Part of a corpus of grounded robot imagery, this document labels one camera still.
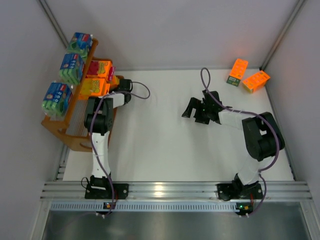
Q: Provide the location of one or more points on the pink scrubber sponge box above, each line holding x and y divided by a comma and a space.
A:
101, 69

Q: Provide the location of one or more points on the orange box far right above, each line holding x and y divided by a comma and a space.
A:
256, 81

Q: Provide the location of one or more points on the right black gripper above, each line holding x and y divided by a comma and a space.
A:
199, 111

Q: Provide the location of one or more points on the orange green box yellow sponge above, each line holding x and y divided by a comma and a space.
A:
114, 83

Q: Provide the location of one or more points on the orange three-tier wire shelf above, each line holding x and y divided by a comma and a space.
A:
70, 129

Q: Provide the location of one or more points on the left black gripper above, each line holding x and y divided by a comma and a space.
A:
116, 83

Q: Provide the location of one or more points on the slotted grey cable duct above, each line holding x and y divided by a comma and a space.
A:
144, 206

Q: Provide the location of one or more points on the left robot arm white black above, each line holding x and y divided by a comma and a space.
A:
99, 120

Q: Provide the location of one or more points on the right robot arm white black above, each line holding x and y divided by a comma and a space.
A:
262, 136

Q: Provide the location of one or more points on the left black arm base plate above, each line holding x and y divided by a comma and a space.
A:
121, 191

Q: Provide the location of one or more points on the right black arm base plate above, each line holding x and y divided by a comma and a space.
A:
229, 191

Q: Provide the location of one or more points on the aluminium mounting rail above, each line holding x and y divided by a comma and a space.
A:
276, 191

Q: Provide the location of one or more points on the blue green sponge pack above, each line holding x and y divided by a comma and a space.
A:
57, 99
81, 44
71, 69

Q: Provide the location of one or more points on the orange box upright back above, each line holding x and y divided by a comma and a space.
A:
237, 72

